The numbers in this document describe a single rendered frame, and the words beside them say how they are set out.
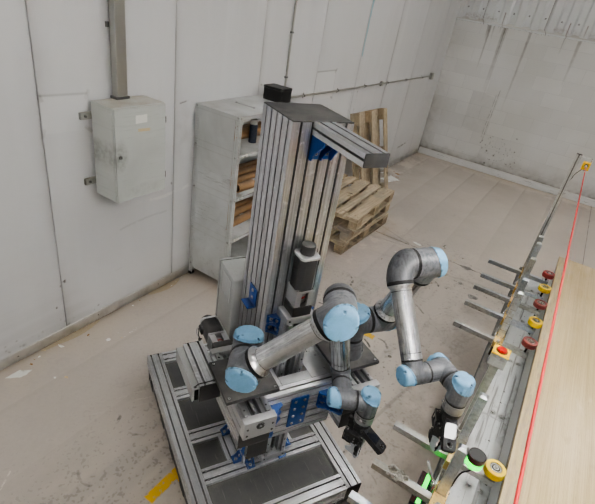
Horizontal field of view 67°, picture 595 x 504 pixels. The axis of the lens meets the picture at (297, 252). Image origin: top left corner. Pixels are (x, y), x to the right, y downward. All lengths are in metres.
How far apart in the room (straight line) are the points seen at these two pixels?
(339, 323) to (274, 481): 1.35
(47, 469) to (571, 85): 8.54
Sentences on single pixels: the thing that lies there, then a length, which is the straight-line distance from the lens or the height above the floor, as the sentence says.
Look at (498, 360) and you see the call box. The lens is 2.14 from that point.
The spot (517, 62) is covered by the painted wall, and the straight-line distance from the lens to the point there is 9.09.
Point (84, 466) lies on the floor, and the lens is 2.97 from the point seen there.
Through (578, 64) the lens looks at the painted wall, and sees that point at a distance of 9.01.
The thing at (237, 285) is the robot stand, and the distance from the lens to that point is 2.09.
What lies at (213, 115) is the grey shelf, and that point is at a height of 1.50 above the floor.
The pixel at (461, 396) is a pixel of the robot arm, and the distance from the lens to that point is 1.69.
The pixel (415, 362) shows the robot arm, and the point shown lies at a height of 1.36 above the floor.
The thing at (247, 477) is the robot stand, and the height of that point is 0.21.
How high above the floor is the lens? 2.40
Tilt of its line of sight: 30 degrees down
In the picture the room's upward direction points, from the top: 10 degrees clockwise
